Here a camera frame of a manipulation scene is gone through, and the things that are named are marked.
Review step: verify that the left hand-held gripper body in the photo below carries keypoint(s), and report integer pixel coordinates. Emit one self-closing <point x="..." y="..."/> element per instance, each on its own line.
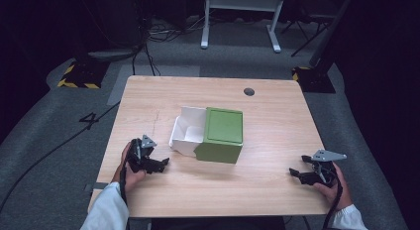
<point x="140" y="152"/>

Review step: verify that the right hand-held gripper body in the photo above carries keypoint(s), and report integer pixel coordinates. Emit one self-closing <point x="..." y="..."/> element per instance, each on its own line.
<point x="322" y="167"/>

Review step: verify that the white box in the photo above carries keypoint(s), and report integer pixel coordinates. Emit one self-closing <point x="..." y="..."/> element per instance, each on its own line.
<point x="187" y="132"/>

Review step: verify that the green box lid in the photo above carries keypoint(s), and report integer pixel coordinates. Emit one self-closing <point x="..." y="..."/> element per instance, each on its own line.
<point x="222" y="135"/>

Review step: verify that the person's left hand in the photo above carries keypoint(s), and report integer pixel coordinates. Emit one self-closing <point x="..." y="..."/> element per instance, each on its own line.
<point x="131" y="177"/>

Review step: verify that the person's right hand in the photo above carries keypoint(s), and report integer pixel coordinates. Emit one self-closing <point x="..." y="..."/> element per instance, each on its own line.
<point x="335" y="190"/>

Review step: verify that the person's right white sleeve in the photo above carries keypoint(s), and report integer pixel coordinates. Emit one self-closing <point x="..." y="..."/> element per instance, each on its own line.
<point x="349" y="218"/>

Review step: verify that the person's white sleeve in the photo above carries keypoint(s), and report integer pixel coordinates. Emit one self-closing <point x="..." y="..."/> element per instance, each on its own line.
<point x="349" y="218"/>
<point x="106" y="210"/>

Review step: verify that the person's left white sleeve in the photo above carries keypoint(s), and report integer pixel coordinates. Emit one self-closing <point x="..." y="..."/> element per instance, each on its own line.
<point x="106" y="210"/>

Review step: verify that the black yellow striped stand base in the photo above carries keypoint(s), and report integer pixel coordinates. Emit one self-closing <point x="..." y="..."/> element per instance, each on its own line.
<point x="312" y="78"/>
<point x="82" y="74"/>

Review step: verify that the grey metal pole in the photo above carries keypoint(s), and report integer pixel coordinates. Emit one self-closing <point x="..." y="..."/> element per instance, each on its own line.
<point x="330" y="28"/>

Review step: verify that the black folding stand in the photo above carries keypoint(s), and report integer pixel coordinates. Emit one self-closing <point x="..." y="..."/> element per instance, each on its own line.
<point x="308" y="25"/>

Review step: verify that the white metal table frame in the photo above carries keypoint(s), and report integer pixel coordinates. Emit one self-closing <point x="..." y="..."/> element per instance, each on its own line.
<point x="242" y="15"/>

